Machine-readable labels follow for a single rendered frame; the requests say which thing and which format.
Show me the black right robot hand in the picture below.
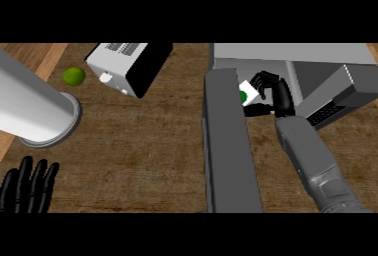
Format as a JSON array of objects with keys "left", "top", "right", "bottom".
[{"left": 242, "top": 70, "right": 297, "bottom": 119}]

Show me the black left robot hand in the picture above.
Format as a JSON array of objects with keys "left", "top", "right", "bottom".
[{"left": 0, "top": 155, "right": 60, "bottom": 214}]

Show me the white milk carton green print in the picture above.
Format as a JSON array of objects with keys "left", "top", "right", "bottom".
[{"left": 238, "top": 79, "right": 261, "bottom": 108}]

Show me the grey microwave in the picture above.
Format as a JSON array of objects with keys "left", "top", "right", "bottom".
[{"left": 209, "top": 42, "right": 378, "bottom": 132}]

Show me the dark grey microwave door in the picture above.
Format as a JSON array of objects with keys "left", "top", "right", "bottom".
[{"left": 201, "top": 67, "right": 266, "bottom": 214}]

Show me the large white cylinder grey rim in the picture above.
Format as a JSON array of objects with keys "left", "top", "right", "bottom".
[{"left": 0, "top": 48, "right": 84, "bottom": 149}]

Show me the white toaster oven black front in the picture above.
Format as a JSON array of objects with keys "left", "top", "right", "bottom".
[{"left": 84, "top": 42, "right": 174, "bottom": 100}]

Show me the green lime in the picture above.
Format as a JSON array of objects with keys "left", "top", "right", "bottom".
[{"left": 60, "top": 66, "right": 87, "bottom": 88}]

